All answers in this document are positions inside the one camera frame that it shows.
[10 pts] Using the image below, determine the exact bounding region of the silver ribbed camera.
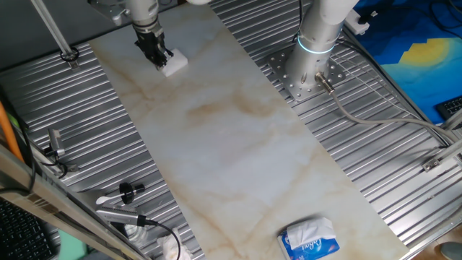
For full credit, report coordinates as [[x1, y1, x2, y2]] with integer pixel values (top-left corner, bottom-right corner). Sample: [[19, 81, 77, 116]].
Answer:
[[95, 205, 147, 228]]

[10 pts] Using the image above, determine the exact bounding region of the blue yellow mat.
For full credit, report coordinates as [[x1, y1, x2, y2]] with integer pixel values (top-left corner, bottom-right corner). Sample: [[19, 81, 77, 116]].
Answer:
[[352, 0, 462, 126]]

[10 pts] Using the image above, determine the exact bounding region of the blue tissue pack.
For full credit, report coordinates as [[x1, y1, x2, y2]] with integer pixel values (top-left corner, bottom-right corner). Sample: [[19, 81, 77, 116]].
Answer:
[[276, 216, 341, 260]]

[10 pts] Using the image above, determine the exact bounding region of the black knob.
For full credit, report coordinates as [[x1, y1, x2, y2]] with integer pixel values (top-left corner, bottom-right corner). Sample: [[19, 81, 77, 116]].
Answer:
[[118, 181, 147, 205]]

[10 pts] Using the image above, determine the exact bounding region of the aluminium profile bar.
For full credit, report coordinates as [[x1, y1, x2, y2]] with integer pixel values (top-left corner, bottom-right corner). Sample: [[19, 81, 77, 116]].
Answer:
[[429, 139, 462, 168]]

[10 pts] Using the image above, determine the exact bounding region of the marble pattern slab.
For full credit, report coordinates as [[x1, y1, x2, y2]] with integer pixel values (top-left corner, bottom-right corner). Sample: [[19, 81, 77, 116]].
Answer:
[[88, 3, 411, 260]]

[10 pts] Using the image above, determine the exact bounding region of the thin white cable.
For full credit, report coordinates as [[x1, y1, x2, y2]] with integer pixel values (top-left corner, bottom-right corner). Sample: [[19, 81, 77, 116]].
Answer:
[[330, 53, 448, 145]]

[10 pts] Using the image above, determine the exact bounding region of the metal corner bracket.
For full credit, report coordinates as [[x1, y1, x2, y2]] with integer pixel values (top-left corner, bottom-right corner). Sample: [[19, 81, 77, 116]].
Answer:
[[421, 157, 442, 173]]

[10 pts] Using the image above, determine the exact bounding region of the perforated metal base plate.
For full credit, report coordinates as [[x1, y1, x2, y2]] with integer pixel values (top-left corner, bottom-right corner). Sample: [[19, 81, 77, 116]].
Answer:
[[266, 46, 347, 103]]

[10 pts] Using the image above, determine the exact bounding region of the white plastic spoon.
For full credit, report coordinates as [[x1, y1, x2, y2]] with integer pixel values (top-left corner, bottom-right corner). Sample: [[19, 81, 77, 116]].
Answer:
[[95, 191, 126, 206]]

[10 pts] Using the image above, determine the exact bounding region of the wrist camera on grey bracket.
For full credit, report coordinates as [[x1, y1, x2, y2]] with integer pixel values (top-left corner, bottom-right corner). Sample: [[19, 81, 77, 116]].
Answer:
[[88, 0, 131, 27]]

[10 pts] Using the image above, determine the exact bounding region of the black keyboard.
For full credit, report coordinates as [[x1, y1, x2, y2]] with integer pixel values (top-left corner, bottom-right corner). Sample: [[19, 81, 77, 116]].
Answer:
[[435, 95, 462, 122], [0, 198, 58, 260]]

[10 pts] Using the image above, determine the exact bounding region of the metal clamp bracket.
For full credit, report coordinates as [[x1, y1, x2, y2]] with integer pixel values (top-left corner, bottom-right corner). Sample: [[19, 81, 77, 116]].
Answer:
[[48, 128, 66, 158]]

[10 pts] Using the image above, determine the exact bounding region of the white sponge block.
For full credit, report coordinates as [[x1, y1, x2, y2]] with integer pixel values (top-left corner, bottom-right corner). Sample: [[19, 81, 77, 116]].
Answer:
[[158, 48, 189, 78]]

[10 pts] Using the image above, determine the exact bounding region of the aluminium frame beam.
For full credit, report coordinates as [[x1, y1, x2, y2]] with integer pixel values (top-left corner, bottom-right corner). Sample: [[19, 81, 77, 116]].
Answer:
[[0, 144, 152, 260]]

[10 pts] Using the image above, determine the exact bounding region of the grey cable with metal connector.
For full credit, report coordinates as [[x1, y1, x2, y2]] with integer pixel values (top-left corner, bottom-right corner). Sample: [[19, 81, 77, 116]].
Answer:
[[314, 71, 458, 145]]

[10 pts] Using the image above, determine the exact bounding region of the black camera cable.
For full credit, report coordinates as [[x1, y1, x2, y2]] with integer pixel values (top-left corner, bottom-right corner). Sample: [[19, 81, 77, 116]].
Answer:
[[136, 215, 182, 260]]

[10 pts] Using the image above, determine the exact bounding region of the crumpled white tissue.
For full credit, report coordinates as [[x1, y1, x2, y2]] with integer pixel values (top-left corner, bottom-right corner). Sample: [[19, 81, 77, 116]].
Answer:
[[157, 227, 194, 260]]

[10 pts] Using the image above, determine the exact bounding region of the black ring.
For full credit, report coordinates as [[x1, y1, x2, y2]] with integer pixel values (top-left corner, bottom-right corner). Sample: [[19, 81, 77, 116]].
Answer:
[[59, 46, 80, 63]]

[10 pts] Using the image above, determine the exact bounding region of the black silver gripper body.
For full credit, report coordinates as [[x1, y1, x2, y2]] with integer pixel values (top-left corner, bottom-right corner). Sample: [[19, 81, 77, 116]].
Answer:
[[131, 17, 169, 61]]

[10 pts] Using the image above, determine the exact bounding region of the aluminium pole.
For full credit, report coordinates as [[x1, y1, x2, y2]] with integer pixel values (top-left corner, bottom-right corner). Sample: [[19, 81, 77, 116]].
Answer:
[[30, 0, 79, 69]]

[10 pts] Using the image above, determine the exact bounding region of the grey shoe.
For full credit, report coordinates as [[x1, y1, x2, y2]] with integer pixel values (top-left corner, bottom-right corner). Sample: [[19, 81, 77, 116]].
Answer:
[[439, 240, 462, 260]]

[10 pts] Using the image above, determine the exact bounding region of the orange tube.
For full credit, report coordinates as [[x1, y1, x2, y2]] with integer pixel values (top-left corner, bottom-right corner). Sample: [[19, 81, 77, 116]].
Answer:
[[0, 100, 25, 163]]

